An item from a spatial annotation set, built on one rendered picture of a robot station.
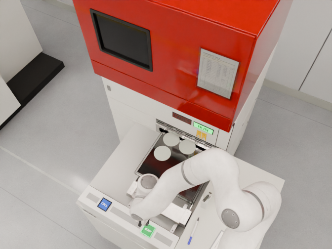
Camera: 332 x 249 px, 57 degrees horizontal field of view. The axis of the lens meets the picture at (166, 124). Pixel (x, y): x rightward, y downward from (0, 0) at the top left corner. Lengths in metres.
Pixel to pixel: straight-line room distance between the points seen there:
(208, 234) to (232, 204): 0.77
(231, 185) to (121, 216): 0.87
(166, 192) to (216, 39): 0.56
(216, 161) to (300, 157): 2.16
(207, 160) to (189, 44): 0.48
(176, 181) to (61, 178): 1.95
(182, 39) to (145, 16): 0.17
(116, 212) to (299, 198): 1.70
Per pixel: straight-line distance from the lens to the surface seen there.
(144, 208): 1.09
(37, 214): 2.81
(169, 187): 1.05
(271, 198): 0.91
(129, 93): 1.78
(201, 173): 0.94
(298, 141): 3.10
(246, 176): 1.70
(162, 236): 1.56
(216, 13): 1.12
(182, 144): 1.82
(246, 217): 0.81
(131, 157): 1.88
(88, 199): 1.67
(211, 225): 1.58
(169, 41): 1.24
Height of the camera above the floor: 2.48
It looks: 57 degrees down
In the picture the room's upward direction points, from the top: 2 degrees counter-clockwise
